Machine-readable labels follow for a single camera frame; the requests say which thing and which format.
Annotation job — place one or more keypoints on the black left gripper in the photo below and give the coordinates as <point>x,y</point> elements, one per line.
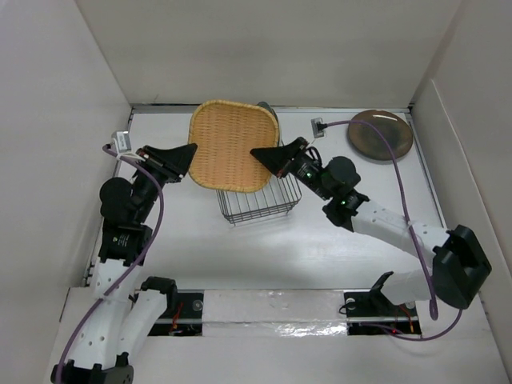
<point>173,163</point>

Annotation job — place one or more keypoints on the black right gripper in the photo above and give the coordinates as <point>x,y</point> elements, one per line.
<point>277,159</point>

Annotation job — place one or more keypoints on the woven bamboo plate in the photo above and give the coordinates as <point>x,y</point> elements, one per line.
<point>225,133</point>

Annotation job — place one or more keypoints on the grey-blue round plate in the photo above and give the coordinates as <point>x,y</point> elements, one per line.
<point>267,107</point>

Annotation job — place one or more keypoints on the brown speckled plate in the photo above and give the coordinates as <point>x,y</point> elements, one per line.
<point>371,131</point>

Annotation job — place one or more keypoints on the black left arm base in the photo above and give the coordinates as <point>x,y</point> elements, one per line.
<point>183,314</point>

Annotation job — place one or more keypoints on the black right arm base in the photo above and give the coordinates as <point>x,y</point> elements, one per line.
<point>369,313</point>

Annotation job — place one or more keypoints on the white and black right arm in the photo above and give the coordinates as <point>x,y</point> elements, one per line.
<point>453,263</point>

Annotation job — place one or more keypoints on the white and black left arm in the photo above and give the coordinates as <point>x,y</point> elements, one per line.
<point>105,343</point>

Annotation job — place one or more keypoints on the grey wire dish rack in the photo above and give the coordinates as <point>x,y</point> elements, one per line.
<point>277,198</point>

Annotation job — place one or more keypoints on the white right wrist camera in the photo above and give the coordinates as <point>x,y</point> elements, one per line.
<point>318,127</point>

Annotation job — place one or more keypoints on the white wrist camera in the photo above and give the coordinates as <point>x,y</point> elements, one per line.
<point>318,127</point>
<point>120,145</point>

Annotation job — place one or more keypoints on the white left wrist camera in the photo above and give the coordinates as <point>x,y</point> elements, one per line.
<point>120,145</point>

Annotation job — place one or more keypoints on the silver mounting rail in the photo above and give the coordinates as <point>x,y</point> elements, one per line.
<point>286,313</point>

